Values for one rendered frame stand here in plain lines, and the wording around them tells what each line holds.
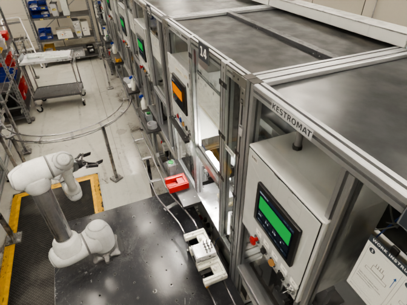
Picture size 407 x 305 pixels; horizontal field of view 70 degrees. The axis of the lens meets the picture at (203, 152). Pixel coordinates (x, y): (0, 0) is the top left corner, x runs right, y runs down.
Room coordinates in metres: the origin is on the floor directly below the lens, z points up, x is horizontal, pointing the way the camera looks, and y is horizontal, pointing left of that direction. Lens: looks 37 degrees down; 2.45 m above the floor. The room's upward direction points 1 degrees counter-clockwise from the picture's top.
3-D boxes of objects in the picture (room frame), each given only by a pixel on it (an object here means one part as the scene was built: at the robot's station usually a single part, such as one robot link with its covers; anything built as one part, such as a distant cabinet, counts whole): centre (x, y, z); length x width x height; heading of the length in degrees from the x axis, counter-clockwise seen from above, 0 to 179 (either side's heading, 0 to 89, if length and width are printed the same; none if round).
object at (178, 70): (1.78, 0.04, 1.60); 0.42 x 0.29 x 0.46; 22
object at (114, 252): (1.21, 0.70, 0.71); 0.22 x 0.18 x 0.06; 22
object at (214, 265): (1.04, 0.01, 0.84); 0.36 x 0.14 x 0.10; 22
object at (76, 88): (4.84, 2.57, 0.47); 0.84 x 0.53 x 0.94; 106
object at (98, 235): (1.22, 0.72, 0.85); 0.18 x 0.16 x 0.22; 126
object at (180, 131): (1.73, 0.17, 1.37); 0.36 x 0.04 x 0.04; 22
